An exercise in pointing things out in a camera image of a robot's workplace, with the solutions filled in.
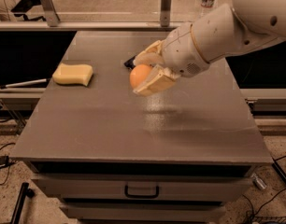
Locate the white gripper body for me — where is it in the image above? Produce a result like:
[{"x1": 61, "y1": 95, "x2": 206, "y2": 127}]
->
[{"x1": 162, "y1": 23, "x2": 209, "y2": 77}]

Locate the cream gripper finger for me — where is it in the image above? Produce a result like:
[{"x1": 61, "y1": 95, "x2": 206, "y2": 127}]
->
[
  {"x1": 132, "y1": 64, "x2": 180, "y2": 96},
  {"x1": 134, "y1": 40, "x2": 164, "y2": 65}
]

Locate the orange fruit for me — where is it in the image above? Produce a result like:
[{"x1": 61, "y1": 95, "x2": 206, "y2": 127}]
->
[{"x1": 130, "y1": 64, "x2": 152, "y2": 89}]

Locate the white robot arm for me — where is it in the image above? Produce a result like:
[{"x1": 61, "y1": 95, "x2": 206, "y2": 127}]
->
[{"x1": 133, "y1": 0, "x2": 286, "y2": 96}]

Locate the yellow sponge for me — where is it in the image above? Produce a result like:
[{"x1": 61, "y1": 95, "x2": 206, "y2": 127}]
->
[{"x1": 52, "y1": 63, "x2": 93, "y2": 86}]

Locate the dark blue snack wrapper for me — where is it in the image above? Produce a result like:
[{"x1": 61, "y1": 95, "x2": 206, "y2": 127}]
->
[{"x1": 124, "y1": 57, "x2": 136, "y2": 70}]

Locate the grey drawer cabinet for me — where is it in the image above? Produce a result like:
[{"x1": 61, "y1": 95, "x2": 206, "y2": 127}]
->
[{"x1": 11, "y1": 32, "x2": 272, "y2": 224}]

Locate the glass railing barrier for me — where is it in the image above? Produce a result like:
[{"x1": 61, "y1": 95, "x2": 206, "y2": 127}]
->
[{"x1": 0, "y1": 0, "x2": 232, "y2": 31}]

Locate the white metal rod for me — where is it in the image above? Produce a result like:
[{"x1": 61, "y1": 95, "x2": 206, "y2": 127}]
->
[{"x1": 0, "y1": 78, "x2": 50, "y2": 90}]

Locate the black stand leg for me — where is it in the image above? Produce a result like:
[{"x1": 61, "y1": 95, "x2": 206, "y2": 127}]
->
[{"x1": 10, "y1": 182, "x2": 35, "y2": 224}]

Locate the black power adapter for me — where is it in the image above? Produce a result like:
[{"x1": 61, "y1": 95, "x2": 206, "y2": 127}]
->
[{"x1": 0, "y1": 156, "x2": 9, "y2": 168}]

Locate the black drawer handle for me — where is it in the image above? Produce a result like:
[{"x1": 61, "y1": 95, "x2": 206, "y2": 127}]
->
[{"x1": 124, "y1": 185, "x2": 160, "y2": 199}]

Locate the black floor cable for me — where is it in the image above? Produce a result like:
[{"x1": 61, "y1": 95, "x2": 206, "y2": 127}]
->
[{"x1": 241, "y1": 152, "x2": 286, "y2": 224}]

